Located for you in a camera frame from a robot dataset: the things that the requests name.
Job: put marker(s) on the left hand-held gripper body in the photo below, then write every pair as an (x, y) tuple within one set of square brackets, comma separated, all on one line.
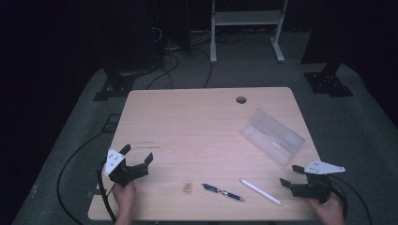
[(123, 175)]

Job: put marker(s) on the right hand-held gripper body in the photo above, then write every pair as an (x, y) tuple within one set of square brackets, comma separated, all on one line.
[(316, 189)]

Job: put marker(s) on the white pen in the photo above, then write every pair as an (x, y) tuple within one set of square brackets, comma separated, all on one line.
[(261, 192)]

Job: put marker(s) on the clear plastic pencil case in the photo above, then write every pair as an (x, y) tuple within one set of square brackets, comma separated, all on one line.
[(272, 137)]

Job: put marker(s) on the small beige eraser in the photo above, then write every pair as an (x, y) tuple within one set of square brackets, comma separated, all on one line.
[(187, 187)]

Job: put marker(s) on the blue pen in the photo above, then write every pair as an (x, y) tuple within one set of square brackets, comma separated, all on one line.
[(222, 192)]

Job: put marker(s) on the person's left hand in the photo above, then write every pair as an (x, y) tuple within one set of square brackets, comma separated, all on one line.
[(125, 200)]

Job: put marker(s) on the person's right hand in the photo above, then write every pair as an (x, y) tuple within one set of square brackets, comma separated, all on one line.
[(331, 212)]

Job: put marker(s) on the black stand with base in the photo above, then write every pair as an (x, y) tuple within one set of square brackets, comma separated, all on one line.
[(115, 84), (328, 82)]

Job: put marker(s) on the white metal stand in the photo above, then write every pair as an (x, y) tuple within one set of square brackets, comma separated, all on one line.
[(247, 17)]

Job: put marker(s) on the black metal floor frame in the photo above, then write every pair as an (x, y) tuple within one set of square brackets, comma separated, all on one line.
[(110, 123)]

